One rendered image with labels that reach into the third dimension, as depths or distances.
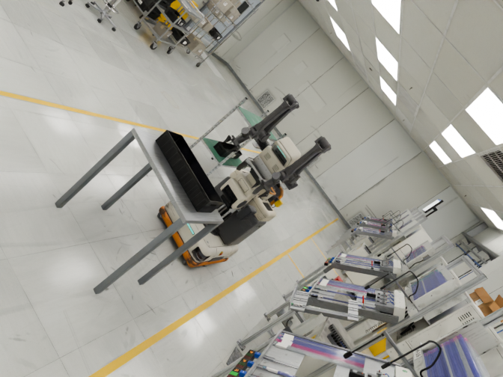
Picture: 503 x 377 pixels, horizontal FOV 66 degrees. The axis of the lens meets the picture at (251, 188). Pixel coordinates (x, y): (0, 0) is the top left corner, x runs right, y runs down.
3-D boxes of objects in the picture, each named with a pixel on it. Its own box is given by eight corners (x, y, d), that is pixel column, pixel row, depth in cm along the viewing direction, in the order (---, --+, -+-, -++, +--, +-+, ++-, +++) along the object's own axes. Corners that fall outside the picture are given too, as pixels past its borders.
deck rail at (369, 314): (305, 304, 316) (305, 296, 316) (305, 303, 318) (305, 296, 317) (397, 325, 292) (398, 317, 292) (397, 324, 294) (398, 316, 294)
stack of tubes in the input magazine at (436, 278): (413, 301, 291) (445, 282, 284) (410, 284, 339) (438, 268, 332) (424, 316, 289) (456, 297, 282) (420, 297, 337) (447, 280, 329)
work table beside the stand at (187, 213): (104, 206, 304) (176, 141, 282) (143, 284, 282) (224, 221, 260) (54, 203, 263) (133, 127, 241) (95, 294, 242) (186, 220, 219)
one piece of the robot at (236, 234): (202, 207, 402) (263, 158, 379) (228, 252, 386) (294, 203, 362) (183, 206, 372) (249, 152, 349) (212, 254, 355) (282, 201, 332)
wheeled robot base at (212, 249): (194, 212, 415) (212, 198, 408) (224, 263, 395) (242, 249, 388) (155, 209, 353) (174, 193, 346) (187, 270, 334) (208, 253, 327)
